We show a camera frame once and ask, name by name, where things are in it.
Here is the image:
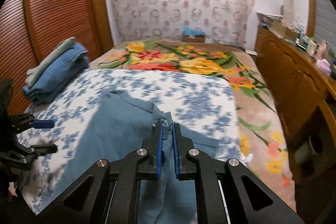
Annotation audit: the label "teal blue pants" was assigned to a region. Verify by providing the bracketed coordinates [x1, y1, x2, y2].
[45, 90, 220, 224]

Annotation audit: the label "folded grey green pants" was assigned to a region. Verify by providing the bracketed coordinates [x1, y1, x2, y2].
[25, 36, 75, 88]

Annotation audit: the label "blue floral white bedspread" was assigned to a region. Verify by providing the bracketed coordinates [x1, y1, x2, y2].
[18, 69, 244, 213]

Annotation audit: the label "folded blue denim jeans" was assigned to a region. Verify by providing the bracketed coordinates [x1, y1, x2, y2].
[22, 42, 89, 106]

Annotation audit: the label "colourful floral beige blanket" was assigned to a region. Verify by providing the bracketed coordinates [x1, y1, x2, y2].
[89, 40, 296, 209]

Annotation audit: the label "cardboard box with blue items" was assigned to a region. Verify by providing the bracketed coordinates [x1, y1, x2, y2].
[182, 25, 206, 43]

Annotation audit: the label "long wooden sideboard cabinet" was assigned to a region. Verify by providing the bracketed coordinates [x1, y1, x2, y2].
[254, 25, 336, 188]

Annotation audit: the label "wooden slatted wardrobe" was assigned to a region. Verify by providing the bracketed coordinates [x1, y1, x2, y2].
[1, 0, 113, 115]

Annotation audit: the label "stack of papers on cabinet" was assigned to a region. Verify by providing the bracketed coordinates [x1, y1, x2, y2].
[256, 12, 283, 28]

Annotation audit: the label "cardboard box on cabinet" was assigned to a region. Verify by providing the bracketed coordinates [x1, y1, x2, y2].
[270, 20, 299, 42]

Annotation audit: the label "pink tissue pack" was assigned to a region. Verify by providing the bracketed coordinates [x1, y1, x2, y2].
[315, 59, 331, 76]

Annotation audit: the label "grey window roller shutter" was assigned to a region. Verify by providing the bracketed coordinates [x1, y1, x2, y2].
[314, 0, 335, 51]

